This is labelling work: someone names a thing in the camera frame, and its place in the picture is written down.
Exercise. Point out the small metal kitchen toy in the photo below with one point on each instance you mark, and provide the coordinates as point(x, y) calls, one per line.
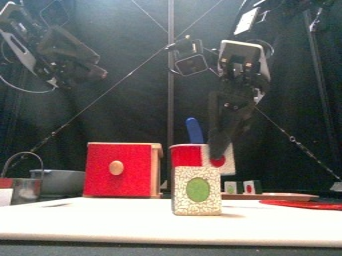
point(27, 191)

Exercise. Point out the toy sushi piece green centre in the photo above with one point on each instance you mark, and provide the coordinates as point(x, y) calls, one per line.
point(195, 190)
point(230, 187)

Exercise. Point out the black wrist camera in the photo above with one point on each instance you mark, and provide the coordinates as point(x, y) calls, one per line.
point(191, 65)
point(55, 13)

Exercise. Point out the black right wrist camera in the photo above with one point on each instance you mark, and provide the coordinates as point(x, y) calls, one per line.
point(191, 65)

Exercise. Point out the red toy knife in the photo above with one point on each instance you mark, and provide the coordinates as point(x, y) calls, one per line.
point(308, 204)

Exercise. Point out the wooden plate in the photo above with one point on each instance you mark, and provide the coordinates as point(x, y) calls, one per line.
point(285, 196)

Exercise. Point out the toy sushi piece red centre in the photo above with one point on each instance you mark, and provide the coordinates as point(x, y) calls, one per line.
point(229, 165)
point(249, 187)

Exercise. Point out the blue-grey bowl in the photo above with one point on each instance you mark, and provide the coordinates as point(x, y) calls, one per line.
point(62, 181)

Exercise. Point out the silver frame clamp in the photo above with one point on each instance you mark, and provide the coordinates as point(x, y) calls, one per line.
point(337, 186)

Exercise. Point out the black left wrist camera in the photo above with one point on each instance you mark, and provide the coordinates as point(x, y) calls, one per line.
point(55, 13)

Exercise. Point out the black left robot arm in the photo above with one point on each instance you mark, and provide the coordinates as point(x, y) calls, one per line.
point(18, 46)

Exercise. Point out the wooden box red drawer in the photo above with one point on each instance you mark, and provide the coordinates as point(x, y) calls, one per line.
point(125, 156)

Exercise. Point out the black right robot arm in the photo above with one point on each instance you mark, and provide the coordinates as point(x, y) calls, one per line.
point(285, 13)

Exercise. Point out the grey vertical frame pole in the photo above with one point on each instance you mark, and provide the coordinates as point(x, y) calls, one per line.
point(170, 100)

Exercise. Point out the blue toy utensil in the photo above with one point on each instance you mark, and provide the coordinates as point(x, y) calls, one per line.
point(194, 131)

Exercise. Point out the white cutting board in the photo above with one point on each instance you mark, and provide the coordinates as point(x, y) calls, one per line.
point(111, 220)

